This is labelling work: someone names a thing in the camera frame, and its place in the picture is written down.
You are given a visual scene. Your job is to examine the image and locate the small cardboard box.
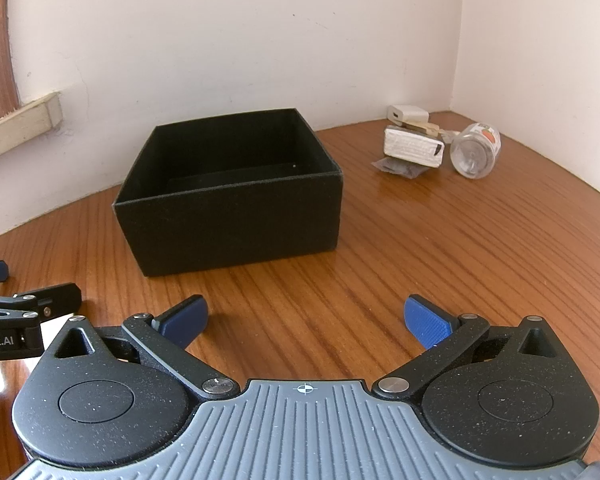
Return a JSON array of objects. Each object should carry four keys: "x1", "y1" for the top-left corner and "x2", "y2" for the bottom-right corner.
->
[{"x1": 382, "y1": 126, "x2": 446, "y2": 169}]

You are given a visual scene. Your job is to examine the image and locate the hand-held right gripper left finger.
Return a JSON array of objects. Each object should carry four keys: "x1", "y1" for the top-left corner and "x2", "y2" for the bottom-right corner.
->
[{"x1": 55, "y1": 295, "x2": 238, "y2": 402}]

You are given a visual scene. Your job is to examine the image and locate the clear jar with orange label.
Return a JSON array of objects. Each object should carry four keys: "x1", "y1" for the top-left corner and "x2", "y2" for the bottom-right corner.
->
[{"x1": 450, "y1": 122, "x2": 502, "y2": 180}]

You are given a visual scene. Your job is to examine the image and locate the white charger adapter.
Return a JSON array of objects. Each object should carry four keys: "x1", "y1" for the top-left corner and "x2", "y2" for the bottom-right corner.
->
[{"x1": 387, "y1": 105, "x2": 424, "y2": 126}]

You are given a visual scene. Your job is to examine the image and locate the cream window sill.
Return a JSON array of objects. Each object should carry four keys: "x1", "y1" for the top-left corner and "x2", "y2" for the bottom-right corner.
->
[{"x1": 0, "y1": 92, "x2": 64, "y2": 169}]

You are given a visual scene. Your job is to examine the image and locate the beige flat item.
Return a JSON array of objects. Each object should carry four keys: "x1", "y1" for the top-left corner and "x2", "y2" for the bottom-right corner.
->
[{"x1": 405, "y1": 119, "x2": 442, "y2": 137}]

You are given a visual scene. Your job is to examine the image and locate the black box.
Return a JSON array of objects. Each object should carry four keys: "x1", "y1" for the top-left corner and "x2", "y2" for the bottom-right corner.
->
[{"x1": 112, "y1": 106, "x2": 342, "y2": 278}]

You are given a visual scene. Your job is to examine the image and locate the clear plastic sachet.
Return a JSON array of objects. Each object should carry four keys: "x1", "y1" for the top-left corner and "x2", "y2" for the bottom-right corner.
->
[{"x1": 372, "y1": 156, "x2": 424, "y2": 180}]

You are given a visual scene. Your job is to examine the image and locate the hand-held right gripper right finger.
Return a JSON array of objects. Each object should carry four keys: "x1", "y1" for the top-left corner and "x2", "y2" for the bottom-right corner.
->
[{"x1": 371, "y1": 295, "x2": 561, "y2": 403}]

